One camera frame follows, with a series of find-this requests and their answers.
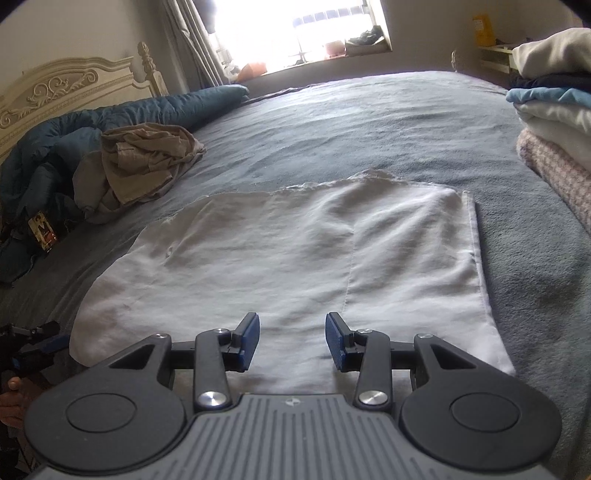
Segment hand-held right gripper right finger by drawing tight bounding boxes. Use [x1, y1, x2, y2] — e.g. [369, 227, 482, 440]
[325, 311, 476, 410]

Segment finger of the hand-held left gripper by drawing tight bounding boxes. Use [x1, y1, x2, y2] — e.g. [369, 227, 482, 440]
[0, 322, 61, 344]
[14, 333, 71, 370]

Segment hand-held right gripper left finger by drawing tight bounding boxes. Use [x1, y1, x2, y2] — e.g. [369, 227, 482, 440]
[108, 311, 260, 412]

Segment white shirt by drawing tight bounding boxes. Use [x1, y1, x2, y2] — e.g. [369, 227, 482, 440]
[69, 168, 517, 398]

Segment person's left hand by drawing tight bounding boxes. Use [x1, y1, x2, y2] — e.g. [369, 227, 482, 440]
[0, 377, 44, 428]

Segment printed yellow tag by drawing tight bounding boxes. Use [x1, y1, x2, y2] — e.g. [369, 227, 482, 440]
[28, 210, 58, 252]

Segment crumpled grey garment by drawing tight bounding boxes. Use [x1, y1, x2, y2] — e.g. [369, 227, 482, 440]
[71, 134, 207, 225]

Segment crumpled tan garment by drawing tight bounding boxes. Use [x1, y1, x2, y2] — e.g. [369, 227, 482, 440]
[100, 124, 197, 206]

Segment grey bed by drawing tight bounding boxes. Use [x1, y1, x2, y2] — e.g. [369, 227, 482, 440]
[0, 69, 591, 444]

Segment blue duvet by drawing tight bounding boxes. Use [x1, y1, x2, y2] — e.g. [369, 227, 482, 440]
[0, 83, 250, 284]

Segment cream carved headboard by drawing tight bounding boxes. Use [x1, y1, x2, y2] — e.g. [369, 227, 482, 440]
[0, 41, 169, 158]

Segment orange object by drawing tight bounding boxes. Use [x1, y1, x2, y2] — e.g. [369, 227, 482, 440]
[235, 61, 269, 79]

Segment pink houndstooth folded garment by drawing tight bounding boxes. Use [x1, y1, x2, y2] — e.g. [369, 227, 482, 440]
[515, 128, 591, 232]

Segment white shoebox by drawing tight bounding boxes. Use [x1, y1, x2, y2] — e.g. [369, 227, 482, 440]
[344, 39, 393, 57]

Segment pale curtain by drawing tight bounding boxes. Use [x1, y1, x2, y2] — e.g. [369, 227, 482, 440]
[164, 0, 227, 88]

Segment dark sneakers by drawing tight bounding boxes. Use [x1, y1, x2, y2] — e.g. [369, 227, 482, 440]
[346, 27, 384, 46]

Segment cream folded garment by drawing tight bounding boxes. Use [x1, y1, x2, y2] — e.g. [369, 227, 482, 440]
[519, 115, 591, 162]

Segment bright window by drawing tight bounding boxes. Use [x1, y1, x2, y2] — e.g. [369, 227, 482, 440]
[203, 0, 393, 75]

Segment blue folded garment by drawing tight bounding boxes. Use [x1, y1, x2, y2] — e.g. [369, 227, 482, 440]
[505, 88, 591, 118]

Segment navy folded garment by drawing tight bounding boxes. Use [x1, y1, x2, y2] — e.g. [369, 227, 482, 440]
[508, 73, 591, 90]

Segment yellow box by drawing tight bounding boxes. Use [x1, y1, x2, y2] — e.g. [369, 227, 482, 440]
[472, 15, 495, 47]

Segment beige folded garment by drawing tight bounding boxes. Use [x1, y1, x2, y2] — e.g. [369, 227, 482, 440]
[512, 28, 591, 86]

